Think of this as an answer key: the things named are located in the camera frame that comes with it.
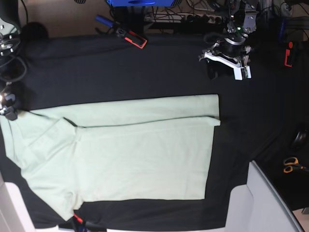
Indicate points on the red clamp right edge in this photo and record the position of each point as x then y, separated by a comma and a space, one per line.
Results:
287, 60

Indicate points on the black round object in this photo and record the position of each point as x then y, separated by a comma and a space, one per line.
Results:
299, 140

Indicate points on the red black clamp bottom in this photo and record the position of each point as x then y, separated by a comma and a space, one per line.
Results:
80, 225

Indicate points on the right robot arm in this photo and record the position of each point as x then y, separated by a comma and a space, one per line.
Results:
13, 67

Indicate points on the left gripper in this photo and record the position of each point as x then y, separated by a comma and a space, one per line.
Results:
232, 49

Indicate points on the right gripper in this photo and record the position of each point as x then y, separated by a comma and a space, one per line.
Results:
11, 95

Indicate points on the black table cloth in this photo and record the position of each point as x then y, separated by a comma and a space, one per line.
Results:
259, 117

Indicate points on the white power strip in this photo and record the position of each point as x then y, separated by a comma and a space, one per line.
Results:
204, 18

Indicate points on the blue cylinder right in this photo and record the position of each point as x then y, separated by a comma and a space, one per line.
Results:
281, 29

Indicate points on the red black clamp top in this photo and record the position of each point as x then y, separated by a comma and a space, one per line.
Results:
131, 37

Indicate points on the blue handle tool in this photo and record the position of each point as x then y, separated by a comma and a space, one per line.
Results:
104, 21

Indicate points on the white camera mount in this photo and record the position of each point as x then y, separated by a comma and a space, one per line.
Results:
240, 65

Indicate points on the pale green T-shirt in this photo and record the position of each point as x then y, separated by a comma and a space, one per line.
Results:
155, 149

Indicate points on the white furniture left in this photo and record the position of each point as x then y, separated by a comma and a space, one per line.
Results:
14, 216

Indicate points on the grey white furniture right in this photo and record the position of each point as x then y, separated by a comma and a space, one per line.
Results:
257, 207

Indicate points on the red black clamp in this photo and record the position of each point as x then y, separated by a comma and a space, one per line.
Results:
131, 37
80, 225

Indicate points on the orange handled scissors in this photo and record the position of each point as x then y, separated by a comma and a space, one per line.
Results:
292, 164

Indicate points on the blue box top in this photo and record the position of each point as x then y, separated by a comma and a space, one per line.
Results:
148, 3

